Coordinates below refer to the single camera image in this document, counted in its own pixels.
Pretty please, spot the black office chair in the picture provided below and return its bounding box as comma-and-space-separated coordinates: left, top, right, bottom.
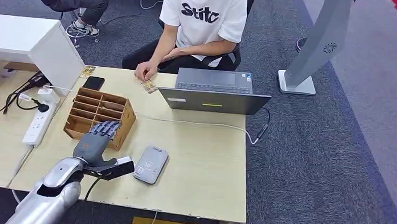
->
200, 42, 243, 71

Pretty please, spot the black smartphone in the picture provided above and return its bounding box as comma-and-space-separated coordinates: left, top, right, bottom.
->
82, 76, 106, 91

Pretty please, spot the white charger plug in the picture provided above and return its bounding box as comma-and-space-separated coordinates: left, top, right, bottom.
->
37, 87, 61, 104

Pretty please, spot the person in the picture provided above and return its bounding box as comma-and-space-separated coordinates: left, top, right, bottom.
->
28, 0, 109, 38
121, 0, 249, 86

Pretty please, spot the dark grey laptop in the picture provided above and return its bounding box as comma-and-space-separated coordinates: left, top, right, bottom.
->
157, 67, 273, 116

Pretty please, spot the black plug with cable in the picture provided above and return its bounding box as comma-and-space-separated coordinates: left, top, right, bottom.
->
15, 93, 51, 113

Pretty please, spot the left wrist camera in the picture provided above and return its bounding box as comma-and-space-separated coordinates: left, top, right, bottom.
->
83, 154, 135, 183

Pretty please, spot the black adapter cable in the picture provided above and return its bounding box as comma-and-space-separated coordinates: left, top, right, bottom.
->
255, 107, 272, 145

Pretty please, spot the black power adapter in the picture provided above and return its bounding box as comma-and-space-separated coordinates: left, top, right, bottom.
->
2, 69, 52, 117

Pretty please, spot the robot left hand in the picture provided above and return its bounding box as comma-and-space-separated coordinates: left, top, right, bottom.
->
72, 119, 122, 171

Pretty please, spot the grey kiosk stand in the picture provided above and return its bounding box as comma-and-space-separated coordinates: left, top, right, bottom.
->
277, 0, 370, 98

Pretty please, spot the thin white cable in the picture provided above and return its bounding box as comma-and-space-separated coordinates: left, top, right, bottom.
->
136, 113, 260, 146

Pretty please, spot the chrome chair base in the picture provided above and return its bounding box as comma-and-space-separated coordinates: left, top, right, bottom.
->
64, 21, 101, 50

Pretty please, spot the white power strip cord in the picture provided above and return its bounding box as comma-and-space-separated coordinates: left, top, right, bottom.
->
10, 145, 34, 205

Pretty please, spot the white floor cable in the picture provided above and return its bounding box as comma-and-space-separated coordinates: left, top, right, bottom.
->
138, 0, 164, 11

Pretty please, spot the wooden card sorting box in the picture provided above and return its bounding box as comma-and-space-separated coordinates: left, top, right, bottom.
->
62, 87, 138, 152

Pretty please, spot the white power strip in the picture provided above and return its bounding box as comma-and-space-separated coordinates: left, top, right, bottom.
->
21, 100, 58, 148

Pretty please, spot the person's right hand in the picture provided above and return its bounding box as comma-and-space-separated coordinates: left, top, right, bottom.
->
134, 60, 158, 83

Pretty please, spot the person's left hand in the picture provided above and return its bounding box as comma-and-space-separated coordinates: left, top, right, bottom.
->
161, 46, 188, 64

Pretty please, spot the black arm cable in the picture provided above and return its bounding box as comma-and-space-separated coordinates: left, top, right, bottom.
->
83, 176, 102, 203

